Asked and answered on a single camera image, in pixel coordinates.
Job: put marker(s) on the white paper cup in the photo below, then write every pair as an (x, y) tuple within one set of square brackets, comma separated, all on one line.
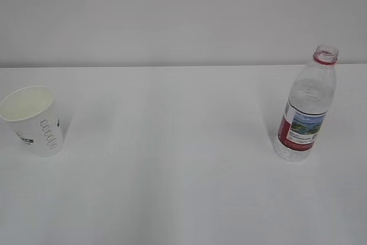
[(30, 113)]

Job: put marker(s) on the clear plastic water bottle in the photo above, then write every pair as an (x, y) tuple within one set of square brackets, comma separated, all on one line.
[(309, 100)]

